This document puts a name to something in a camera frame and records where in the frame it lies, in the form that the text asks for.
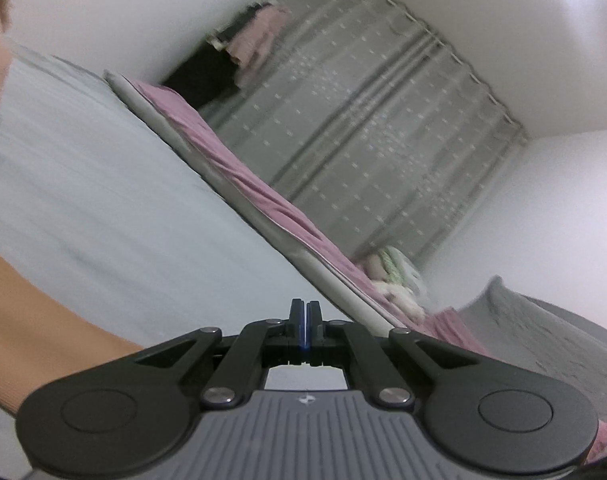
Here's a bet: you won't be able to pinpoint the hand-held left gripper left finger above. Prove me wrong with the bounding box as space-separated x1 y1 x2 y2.
134 298 307 407

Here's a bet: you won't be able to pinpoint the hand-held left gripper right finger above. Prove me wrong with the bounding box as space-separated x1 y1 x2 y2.
306 300 477 407

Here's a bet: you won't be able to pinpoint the brown knit dress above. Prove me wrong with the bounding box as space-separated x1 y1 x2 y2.
0 241 144 416

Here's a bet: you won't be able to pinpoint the hanging black clothes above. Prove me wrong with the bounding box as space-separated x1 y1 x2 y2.
161 2 274 111

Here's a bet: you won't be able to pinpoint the hanging pink clothes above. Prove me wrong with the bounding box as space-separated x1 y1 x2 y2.
224 4 292 68

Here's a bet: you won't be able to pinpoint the small purple pillow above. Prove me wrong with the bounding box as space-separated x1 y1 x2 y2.
428 307 491 358

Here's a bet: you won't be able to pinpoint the purple and grey quilt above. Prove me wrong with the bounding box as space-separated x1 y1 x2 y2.
104 71 434 341

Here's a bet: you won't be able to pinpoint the grey star curtain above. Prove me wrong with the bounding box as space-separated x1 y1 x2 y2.
198 0 529 266

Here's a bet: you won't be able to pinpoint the grey-blue bed sheet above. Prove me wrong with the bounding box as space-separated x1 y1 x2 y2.
0 42 384 461

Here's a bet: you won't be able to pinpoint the grey quilted headboard cover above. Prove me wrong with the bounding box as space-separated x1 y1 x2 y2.
456 275 607 411

